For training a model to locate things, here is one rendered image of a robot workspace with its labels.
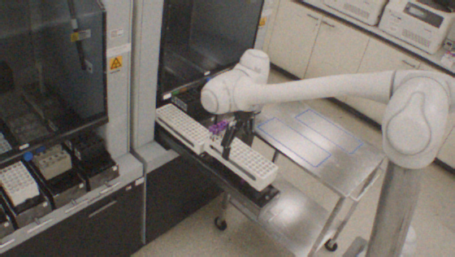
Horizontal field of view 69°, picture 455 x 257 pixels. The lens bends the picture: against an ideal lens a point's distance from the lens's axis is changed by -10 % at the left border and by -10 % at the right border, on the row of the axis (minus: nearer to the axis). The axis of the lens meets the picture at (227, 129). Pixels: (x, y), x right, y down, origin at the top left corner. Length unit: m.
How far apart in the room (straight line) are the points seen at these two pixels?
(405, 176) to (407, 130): 0.16
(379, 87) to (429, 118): 0.26
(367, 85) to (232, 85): 0.38
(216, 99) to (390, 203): 0.54
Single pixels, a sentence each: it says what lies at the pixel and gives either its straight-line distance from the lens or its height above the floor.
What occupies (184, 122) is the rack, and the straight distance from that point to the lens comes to 1.59.
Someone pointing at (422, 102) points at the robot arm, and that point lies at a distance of 0.81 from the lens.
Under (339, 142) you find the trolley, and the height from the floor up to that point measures 0.82.
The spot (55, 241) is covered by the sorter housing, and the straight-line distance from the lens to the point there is 1.55.
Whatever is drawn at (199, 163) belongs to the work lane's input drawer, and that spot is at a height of 0.79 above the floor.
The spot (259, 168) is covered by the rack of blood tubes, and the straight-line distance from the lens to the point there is 1.35.
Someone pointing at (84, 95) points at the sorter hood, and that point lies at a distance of 1.29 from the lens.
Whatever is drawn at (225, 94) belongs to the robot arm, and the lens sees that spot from 1.04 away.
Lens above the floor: 1.82
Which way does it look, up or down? 37 degrees down
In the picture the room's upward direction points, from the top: 12 degrees clockwise
